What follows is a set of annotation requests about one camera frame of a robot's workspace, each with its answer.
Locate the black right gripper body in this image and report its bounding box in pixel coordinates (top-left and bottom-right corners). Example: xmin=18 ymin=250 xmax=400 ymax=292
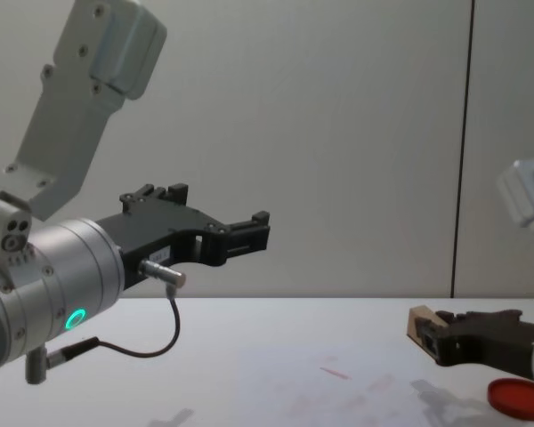
xmin=443 ymin=308 xmax=534 ymax=383

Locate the red round lid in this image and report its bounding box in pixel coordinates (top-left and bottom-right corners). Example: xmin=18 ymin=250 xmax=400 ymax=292
xmin=486 ymin=376 xmax=534 ymax=422

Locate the thin dark gripper cable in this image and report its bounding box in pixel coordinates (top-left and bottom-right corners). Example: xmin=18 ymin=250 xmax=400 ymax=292
xmin=25 ymin=259 xmax=188 ymax=385

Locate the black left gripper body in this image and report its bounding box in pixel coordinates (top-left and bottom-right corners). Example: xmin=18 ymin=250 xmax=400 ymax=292
xmin=94 ymin=198 xmax=229 ymax=288

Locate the small wooden block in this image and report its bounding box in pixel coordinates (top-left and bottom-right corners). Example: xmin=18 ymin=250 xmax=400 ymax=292
xmin=406 ymin=305 xmax=449 ymax=358

